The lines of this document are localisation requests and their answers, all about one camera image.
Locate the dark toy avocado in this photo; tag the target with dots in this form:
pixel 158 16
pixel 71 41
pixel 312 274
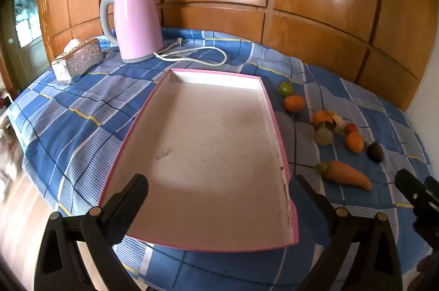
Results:
pixel 376 152

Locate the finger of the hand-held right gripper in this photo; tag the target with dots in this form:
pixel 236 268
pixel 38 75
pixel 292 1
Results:
pixel 432 186
pixel 410 184

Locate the wooden door with window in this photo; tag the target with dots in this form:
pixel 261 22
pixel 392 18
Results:
pixel 25 23

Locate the red toy tomato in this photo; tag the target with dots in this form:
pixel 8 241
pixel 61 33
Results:
pixel 352 128

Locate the orange toy carrot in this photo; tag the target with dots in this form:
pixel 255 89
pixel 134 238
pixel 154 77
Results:
pixel 346 174

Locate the silver patterned tissue box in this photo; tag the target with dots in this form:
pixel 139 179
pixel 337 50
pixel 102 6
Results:
pixel 80 59

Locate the pink shallow tray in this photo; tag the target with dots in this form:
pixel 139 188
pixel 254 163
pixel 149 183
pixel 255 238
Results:
pixel 212 147

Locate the kettle power plug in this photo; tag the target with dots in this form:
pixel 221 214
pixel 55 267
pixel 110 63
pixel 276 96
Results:
pixel 180 41

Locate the blue checked bedsheet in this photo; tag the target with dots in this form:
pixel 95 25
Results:
pixel 85 119

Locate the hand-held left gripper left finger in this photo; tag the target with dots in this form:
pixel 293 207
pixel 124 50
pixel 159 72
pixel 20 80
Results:
pixel 133 188

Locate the pink electric kettle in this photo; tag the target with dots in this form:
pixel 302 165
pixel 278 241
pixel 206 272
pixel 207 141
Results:
pixel 135 23

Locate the green toy apple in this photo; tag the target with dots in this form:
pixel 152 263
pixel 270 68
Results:
pixel 285 89

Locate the orange toy tangerine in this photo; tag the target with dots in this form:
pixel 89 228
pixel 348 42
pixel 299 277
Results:
pixel 294 103
pixel 354 142

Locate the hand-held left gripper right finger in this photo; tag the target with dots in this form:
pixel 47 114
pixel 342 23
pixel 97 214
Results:
pixel 310 192

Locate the beige toy wedge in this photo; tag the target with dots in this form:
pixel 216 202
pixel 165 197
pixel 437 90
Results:
pixel 340 125

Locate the toy kiwi half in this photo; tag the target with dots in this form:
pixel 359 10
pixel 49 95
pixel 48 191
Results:
pixel 324 135

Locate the orange toy persimmon with stem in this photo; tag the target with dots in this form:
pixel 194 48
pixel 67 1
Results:
pixel 320 118

